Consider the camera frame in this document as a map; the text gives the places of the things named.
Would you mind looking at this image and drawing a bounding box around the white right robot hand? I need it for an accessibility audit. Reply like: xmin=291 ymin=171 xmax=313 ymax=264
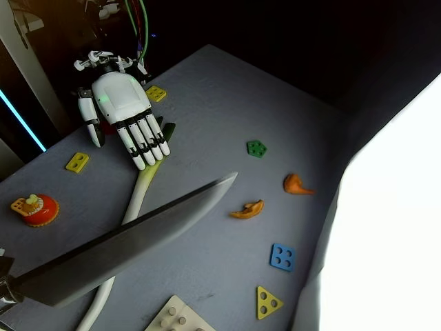
xmin=0 ymin=294 xmax=18 ymax=314

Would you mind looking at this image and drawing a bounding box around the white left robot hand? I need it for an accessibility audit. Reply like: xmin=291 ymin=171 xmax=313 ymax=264
xmin=76 ymin=70 xmax=172 ymax=171

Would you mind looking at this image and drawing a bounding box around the long green white leek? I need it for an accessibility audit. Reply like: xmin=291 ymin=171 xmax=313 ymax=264
xmin=75 ymin=121 xmax=177 ymax=331

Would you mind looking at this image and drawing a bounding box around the large steel kitchen knife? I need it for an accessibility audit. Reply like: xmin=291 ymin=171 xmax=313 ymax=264
xmin=0 ymin=172 xmax=239 ymax=308

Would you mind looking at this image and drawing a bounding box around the yellow square four-hole block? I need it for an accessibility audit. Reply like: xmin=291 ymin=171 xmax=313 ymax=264
xmin=145 ymin=85 xmax=167 ymax=103

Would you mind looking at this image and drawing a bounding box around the yellow rectangular two-hole block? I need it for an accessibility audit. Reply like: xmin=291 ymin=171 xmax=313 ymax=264
xmin=65 ymin=151 xmax=90 ymax=174

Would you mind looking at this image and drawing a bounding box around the white robot body column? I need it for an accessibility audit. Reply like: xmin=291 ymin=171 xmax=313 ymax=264
xmin=0 ymin=0 xmax=72 ymax=182

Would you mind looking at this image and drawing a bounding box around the cyan light strip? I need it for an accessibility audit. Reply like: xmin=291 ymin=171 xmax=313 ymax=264
xmin=0 ymin=88 xmax=48 ymax=153

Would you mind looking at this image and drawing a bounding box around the orange toy cake with waffle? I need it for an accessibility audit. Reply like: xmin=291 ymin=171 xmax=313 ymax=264
xmin=10 ymin=193 xmax=61 ymax=228

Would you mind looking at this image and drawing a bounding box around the green pentagon five-hole block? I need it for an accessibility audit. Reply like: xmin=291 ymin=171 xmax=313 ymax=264
xmin=246 ymin=139 xmax=268 ymax=159

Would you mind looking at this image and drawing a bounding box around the wooden peg board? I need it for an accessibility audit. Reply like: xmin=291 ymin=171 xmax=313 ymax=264
xmin=144 ymin=294 xmax=216 ymax=331

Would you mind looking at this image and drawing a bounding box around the orange toy chicken drumstick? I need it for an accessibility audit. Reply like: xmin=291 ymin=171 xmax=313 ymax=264
xmin=283 ymin=172 xmax=316 ymax=197

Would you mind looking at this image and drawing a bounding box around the blue square four-hole block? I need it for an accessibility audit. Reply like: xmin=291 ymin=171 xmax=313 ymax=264
xmin=269 ymin=243 xmax=297 ymax=273

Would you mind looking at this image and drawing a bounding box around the yellow triangle three-hole block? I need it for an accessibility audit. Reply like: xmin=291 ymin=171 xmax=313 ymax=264
xmin=255 ymin=285 xmax=285 ymax=321

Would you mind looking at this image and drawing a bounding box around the green cable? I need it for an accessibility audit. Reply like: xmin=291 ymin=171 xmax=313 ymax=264
xmin=124 ymin=0 xmax=150 ymax=61

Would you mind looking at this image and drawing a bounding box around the red cable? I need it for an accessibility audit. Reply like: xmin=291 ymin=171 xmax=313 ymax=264
xmin=128 ymin=0 xmax=144 ymax=50

